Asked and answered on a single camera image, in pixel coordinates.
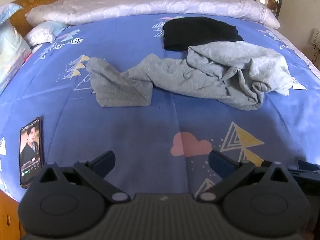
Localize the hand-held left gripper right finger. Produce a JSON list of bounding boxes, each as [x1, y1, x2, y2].
[[199, 150, 291, 204]]

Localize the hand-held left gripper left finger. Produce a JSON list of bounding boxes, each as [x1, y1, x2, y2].
[[31, 151, 132, 204]]

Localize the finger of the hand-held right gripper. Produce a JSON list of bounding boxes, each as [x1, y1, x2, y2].
[[287, 159, 320, 180]]

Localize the grey pants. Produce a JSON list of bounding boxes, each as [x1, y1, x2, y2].
[[86, 41, 293, 111]]

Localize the blue printed bed sheet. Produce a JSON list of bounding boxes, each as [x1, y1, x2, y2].
[[0, 12, 320, 203]]

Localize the black smartphone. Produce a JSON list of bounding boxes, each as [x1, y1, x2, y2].
[[19, 117, 45, 188]]

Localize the black folded cloth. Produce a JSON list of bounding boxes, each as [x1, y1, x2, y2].
[[162, 17, 244, 51]]

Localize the white floral pillow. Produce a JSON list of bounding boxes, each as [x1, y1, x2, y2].
[[24, 21, 68, 47]]

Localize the light blue patterned pillow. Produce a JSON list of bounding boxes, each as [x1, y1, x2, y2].
[[0, 20, 32, 95], [0, 3, 24, 25]]

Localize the pale pink quilt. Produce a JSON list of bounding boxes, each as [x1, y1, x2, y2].
[[25, 0, 280, 29]]

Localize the wooden bed frame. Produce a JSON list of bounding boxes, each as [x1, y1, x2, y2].
[[0, 190, 27, 240]]

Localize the dark cable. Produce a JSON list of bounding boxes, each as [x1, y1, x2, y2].
[[311, 46, 320, 65]]

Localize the white wall socket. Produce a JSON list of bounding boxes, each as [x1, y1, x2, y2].
[[310, 29, 320, 49]]

